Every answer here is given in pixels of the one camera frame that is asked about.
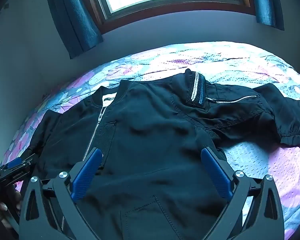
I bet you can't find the black zip jacket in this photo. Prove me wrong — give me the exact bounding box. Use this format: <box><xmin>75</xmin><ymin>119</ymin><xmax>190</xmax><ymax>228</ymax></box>
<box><xmin>27</xmin><ymin>69</ymin><xmax>300</xmax><ymax>240</ymax></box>

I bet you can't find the blue curtain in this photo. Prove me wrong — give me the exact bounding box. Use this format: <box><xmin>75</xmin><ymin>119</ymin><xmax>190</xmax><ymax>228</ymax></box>
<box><xmin>249</xmin><ymin>0</ymin><xmax>285</xmax><ymax>31</ymax></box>
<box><xmin>44</xmin><ymin>0</ymin><xmax>104</xmax><ymax>60</ymax></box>

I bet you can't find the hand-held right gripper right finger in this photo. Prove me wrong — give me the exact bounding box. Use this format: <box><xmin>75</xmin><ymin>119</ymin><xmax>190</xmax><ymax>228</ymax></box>
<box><xmin>201</xmin><ymin>147</ymin><xmax>284</xmax><ymax>240</ymax></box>

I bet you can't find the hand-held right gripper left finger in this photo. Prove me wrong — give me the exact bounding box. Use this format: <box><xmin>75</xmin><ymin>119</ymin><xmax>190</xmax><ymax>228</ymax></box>
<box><xmin>19</xmin><ymin>148</ymin><xmax>103</xmax><ymax>240</ymax></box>

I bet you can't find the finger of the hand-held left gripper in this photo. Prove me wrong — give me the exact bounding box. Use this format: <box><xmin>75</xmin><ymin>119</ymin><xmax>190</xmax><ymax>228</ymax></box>
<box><xmin>0</xmin><ymin>165</ymin><xmax>32</xmax><ymax>187</ymax></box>
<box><xmin>0</xmin><ymin>154</ymin><xmax>38</xmax><ymax>172</ymax></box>

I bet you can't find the person's left hand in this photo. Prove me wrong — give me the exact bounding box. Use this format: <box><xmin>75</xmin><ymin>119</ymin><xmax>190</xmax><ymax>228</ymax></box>
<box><xmin>0</xmin><ymin>191</ymin><xmax>22</xmax><ymax>228</ymax></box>

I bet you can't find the floral bed sheet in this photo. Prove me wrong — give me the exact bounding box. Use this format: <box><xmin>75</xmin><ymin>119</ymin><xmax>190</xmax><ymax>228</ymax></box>
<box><xmin>0</xmin><ymin>41</ymin><xmax>300</xmax><ymax>240</ymax></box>

